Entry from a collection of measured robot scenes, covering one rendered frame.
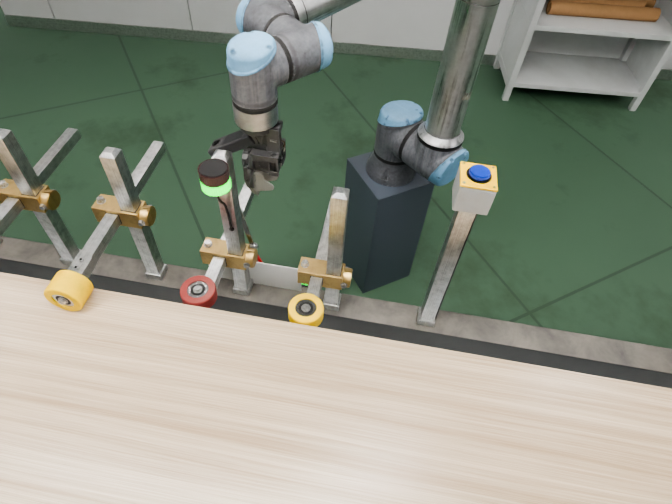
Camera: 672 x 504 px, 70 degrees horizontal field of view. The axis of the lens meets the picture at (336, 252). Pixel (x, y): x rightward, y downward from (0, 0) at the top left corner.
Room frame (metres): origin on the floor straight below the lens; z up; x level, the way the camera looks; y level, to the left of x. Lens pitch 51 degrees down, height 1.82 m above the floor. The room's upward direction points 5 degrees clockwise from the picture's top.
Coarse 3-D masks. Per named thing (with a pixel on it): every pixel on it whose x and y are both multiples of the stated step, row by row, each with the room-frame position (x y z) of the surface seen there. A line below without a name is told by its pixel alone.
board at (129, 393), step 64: (0, 320) 0.49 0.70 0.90; (64, 320) 0.51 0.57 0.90; (128, 320) 0.52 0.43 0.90; (192, 320) 0.53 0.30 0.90; (256, 320) 0.54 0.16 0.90; (0, 384) 0.36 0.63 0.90; (64, 384) 0.37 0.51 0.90; (128, 384) 0.38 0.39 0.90; (192, 384) 0.39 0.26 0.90; (256, 384) 0.40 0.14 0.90; (320, 384) 0.41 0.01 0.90; (384, 384) 0.42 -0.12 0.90; (448, 384) 0.43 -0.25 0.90; (512, 384) 0.44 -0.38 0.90; (576, 384) 0.45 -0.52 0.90; (640, 384) 0.46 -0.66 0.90; (0, 448) 0.24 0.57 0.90; (64, 448) 0.25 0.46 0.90; (128, 448) 0.26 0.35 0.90; (192, 448) 0.27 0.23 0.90; (256, 448) 0.27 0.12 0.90; (320, 448) 0.28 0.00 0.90; (384, 448) 0.29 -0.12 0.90; (448, 448) 0.30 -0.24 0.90; (512, 448) 0.31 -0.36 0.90; (576, 448) 0.32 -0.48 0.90; (640, 448) 0.33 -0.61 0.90
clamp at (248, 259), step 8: (216, 240) 0.79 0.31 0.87; (224, 240) 0.79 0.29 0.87; (208, 248) 0.76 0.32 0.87; (216, 248) 0.76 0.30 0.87; (224, 248) 0.76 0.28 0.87; (248, 248) 0.77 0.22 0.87; (208, 256) 0.74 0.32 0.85; (216, 256) 0.74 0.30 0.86; (224, 256) 0.74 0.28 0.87; (232, 256) 0.74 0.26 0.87; (240, 256) 0.74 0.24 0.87; (248, 256) 0.75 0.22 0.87; (256, 256) 0.77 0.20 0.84; (232, 264) 0.74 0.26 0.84; (240, 264) 0.74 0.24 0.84; (248, 264) 0.73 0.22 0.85
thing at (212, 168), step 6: (204, 162) 0.73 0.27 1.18; (210, 162) 0.73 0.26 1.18; (216, 162) 0.73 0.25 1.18; (222, 162) 0.73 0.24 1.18; (204, 168) 0.71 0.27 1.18; (210, 168) 0.71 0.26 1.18; (216, 168) 0.71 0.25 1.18; (222, 168) 0.71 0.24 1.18; (204, 174) 0.69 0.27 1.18; (210, 174) 0.69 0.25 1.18; (216, 174) 0.70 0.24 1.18; (222, 174) 0.70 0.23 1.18; (228, 216) 0.74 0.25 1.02
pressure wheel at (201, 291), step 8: (192, 280) 0.63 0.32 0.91; (200, 280) 0.63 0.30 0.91; (208, 280) 0.63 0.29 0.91; (184, 288) 0.61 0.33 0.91; (192, 288) 0.61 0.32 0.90; (200, 288) 0.61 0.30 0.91; (208, 288) 0.61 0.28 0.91; (184, 296) 0.59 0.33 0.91; (192, 296) 0.59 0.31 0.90; (200, 296) 0.59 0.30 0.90; (208, 296) 0.59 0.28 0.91; (216, 296) 0.61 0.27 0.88; (192, 304) 0.57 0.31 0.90; (200, 304) 0.57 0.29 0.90; (208, 304) 0.58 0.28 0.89
